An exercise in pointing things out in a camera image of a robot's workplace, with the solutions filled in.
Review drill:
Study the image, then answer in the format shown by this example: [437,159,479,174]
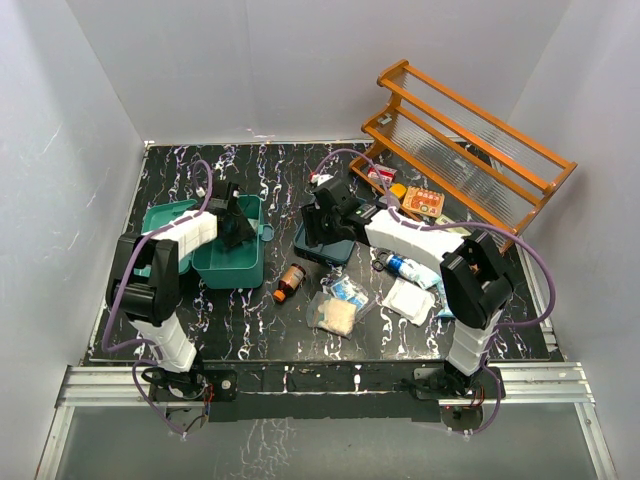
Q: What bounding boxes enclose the small green white box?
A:
[434,215,454,228]

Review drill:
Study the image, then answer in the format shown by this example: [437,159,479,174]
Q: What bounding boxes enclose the blue cotton swab bag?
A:
[436,280,455,319]

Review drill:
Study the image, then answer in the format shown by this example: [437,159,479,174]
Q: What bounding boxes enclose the teal medicine kit box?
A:
[142,195,273,290]

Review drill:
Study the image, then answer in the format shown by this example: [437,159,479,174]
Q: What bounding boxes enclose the orange wooden shelf rack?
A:
[362,59,577,235]

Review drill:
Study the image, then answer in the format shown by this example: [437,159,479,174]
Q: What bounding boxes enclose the blue bandage packets bag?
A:
[328,274,375,317]

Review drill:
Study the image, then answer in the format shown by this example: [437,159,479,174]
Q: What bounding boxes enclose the cotton balls clear bag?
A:
[306,292,357,338]

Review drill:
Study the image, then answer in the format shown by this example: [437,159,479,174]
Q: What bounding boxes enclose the aluminium frame rail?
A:
[53,360,616,479]

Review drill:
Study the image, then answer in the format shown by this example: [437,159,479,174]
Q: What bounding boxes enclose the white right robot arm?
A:
[300,177,513,397]

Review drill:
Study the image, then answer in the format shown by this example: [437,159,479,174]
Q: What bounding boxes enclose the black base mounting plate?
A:
[207,360,441,423]

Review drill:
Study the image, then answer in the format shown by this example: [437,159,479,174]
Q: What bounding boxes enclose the blue divided tray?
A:
[293,219,359,266]

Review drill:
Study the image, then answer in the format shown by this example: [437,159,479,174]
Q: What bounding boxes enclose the blue labelled spray bottle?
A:
[372,252,419,282]

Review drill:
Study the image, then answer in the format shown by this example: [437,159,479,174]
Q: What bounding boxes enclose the amber medicine bottle orange cap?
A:
[273,263,306,303]

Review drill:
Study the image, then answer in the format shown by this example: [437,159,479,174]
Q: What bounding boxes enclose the white gauze pack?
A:
[382,278,435,327]

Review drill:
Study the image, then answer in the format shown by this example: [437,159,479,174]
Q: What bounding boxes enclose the red white medicine box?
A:
[367,164,397,187]

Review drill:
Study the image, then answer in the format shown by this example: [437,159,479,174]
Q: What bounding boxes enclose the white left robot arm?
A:
[106,181,258,399]

